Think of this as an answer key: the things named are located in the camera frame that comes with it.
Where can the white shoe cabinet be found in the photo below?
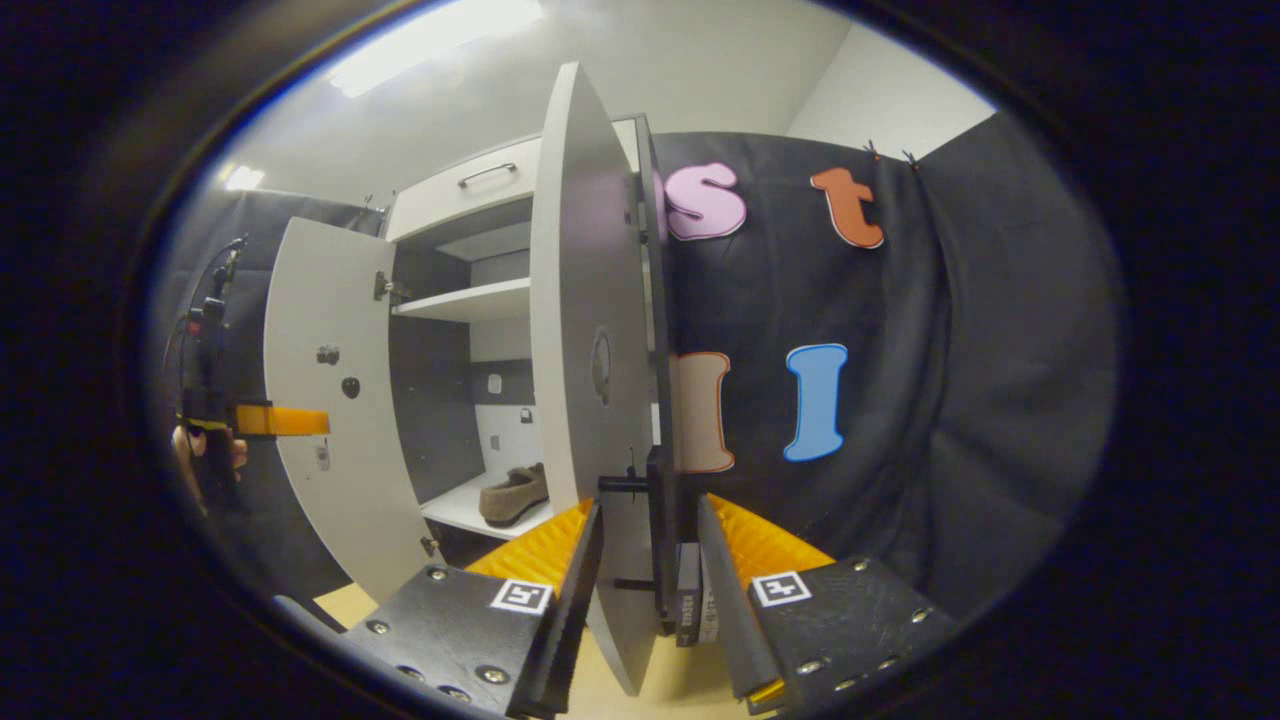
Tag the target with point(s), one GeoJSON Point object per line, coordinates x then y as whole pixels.
{"type": "Point", "coordinates": [430, 400]}

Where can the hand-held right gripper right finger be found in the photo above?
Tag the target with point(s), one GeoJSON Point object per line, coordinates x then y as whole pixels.
{"type": "Point", "coordinates": [730, 600]}

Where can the white cabinet shelf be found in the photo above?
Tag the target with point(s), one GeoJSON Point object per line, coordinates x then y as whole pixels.
{"type": "Point", "coordinates": [470, 300]}

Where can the brown fuzzy shoe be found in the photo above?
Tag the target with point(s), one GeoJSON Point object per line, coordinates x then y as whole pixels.
{"type": "Point", "coordinates": [515, 498]}

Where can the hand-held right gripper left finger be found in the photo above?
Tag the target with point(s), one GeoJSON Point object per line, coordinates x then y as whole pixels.
{"type": "Point", "coordinates": [580, 590]}

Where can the metal door hinge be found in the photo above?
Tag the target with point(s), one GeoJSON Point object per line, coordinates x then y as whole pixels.
{"type": "Point", "coordinates": [388, 287]}
{"type": "Point", "coordinates": [431, 546]}

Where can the white cabinet drawer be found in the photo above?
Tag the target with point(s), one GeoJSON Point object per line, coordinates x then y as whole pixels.
{"type": "Point", "coordinates": [440, 205]}

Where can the white cabinet door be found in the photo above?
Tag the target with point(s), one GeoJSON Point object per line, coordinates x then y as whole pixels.
{"type": "Point", "coordinates": [585, 250]}
{"type": "Point", "coordinates": [330, 480]}

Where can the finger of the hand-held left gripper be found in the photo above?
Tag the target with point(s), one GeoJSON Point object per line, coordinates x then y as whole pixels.
{"type": "Point", "coordinates": [290, 421]}

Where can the small dark printed box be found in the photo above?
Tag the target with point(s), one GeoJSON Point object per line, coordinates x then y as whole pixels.
{"type": "Point", "coordinates": [690, 600]}

